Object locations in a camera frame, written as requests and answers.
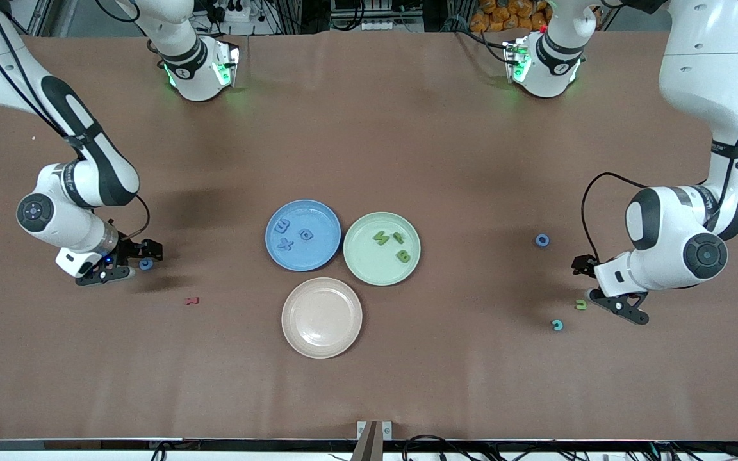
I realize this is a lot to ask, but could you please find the blue round plate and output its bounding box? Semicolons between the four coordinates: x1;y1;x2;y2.
265;200;342;272

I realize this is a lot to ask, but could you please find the pale pink round plate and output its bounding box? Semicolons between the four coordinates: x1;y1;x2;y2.
281;277;363;359

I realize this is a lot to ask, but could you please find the pale green round plate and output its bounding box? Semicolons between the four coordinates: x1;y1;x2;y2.
343;212;422;286

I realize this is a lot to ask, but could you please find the brown table cover mat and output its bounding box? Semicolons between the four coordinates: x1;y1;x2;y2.
0;29;738;442

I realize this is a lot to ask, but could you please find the white socket strip with plugs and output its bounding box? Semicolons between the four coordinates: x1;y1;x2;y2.
212;2;251;24

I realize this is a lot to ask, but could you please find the pile of orange items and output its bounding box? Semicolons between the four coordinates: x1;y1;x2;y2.
470;0;549;33

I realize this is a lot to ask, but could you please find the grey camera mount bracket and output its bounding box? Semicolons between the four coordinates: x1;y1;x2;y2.
351;421;393;461

